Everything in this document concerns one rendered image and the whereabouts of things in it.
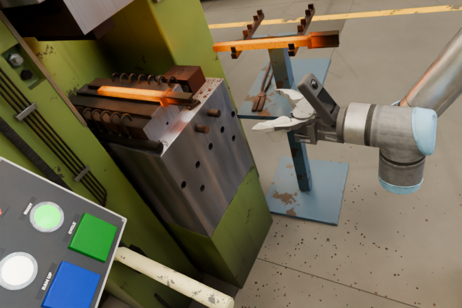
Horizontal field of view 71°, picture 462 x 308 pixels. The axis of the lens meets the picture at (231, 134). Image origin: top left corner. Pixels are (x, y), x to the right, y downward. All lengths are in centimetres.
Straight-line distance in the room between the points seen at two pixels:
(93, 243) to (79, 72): 83
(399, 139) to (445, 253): 106
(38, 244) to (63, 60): 82
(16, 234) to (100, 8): 51
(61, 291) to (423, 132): 70
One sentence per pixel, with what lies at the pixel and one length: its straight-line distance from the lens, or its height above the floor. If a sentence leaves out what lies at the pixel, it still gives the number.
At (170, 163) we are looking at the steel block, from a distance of 96.
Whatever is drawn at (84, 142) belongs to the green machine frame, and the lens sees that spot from 101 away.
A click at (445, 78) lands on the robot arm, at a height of 103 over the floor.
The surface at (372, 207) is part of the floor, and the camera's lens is 179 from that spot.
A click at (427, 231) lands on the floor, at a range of 175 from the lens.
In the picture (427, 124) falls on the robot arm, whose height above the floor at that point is 102.
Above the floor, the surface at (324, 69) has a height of 71.
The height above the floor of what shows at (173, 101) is 99.
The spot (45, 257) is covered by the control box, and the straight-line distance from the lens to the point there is 67.
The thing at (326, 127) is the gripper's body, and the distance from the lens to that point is 76.
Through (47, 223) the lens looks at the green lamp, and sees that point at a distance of 69.
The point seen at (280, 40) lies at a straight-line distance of 112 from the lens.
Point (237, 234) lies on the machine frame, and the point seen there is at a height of 30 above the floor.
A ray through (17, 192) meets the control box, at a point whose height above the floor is 114.
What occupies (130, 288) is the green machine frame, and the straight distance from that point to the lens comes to 133.
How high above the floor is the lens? 148
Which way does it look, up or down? 40 degrees down
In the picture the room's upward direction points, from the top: 21 degrees counter-clockwise
